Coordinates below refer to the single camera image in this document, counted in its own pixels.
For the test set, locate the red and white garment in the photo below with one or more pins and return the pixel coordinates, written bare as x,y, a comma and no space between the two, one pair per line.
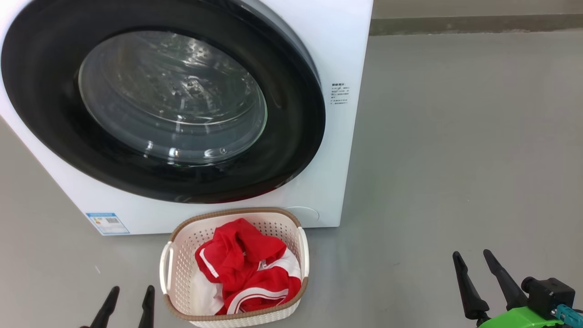
241,255

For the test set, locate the round white filter cover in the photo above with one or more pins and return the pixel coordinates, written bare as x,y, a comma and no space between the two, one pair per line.
307,216

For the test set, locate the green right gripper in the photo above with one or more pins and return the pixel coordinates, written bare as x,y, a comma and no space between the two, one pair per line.
519,319

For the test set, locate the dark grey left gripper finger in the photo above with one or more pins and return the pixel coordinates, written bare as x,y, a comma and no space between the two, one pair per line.
107,314
147,314

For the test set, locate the white washing machine body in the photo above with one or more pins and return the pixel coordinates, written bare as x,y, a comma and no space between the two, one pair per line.
337,150

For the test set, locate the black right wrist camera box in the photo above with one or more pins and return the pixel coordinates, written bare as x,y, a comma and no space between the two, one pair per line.
549,296

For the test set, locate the cream laundry basket brown rim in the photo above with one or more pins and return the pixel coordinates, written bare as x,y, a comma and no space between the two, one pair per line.
182,255

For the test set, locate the glass washing machine door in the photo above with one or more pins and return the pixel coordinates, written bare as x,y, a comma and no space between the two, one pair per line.
45,114

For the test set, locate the blue energy label sticker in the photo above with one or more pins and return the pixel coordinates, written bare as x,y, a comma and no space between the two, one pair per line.
108,223

